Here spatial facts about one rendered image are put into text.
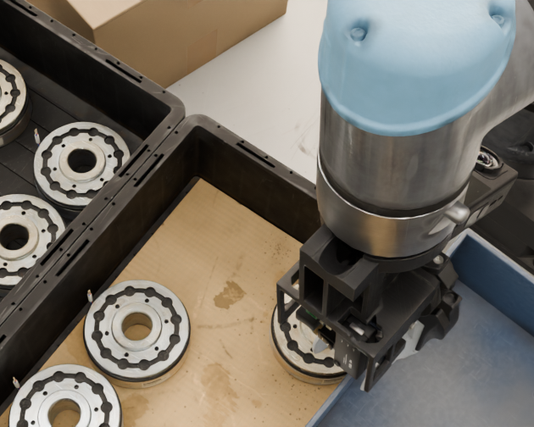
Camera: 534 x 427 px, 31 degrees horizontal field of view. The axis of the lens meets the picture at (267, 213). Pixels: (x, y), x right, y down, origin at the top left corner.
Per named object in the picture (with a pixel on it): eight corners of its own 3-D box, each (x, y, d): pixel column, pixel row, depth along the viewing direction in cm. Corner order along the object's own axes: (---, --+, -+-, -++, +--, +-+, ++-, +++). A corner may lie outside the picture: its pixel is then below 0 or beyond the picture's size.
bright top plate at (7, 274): (0, 180, 101) (-1, 178, 100) (85, 223, 99) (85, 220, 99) (-57, 259, 96) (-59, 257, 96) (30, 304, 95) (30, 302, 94)
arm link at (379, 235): (381, 67, 50) (516, 152, 47) (375, 122, 54) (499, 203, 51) (285, 159, 47) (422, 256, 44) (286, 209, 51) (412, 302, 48)
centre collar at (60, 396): (59, 380, 91) (58, 379, 91) (102, 408, 91) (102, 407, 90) (26, 424, 89) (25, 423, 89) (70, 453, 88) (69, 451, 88)
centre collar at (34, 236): (7, 208, 99) (6, 206, 98) (49, 230, 98) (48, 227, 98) (-20, 247, 97) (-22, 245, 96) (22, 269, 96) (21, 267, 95)
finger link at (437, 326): (376, 325, 65) (383, 261, 58) (392, 307, 66) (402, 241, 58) (434, 368, 63) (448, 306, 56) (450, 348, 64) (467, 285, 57)
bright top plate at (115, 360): (124, 263, 98) (124, 261, 97) (208, 314, 96) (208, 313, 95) (63, 344, 93) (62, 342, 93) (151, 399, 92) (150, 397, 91)
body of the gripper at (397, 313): (274, 324, 60) (269, 223, 50) (360, 233, 64) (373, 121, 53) (370, 401, 58) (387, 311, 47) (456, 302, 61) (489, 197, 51)
